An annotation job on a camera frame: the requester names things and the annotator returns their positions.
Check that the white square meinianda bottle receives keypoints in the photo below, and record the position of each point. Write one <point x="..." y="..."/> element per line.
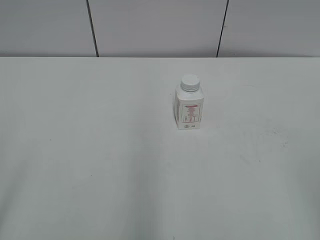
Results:
<point x="188" y="107"/>

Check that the white ribbed screw cap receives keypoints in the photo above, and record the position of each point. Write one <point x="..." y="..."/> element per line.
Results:
<point x="190" y="83"/>

